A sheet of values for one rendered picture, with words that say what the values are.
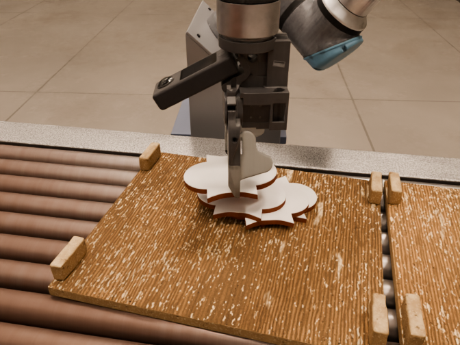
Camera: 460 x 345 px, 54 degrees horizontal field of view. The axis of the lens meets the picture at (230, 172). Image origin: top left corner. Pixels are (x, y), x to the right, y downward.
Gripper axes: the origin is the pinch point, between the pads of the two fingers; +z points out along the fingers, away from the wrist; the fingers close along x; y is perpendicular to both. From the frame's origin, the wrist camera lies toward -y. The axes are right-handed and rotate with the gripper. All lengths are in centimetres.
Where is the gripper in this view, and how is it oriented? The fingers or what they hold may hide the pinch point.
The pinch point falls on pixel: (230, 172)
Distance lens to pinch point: 65.6
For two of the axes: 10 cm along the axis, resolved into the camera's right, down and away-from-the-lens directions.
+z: 0.0, 8.4, 5.4
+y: 10.0, -0.3, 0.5
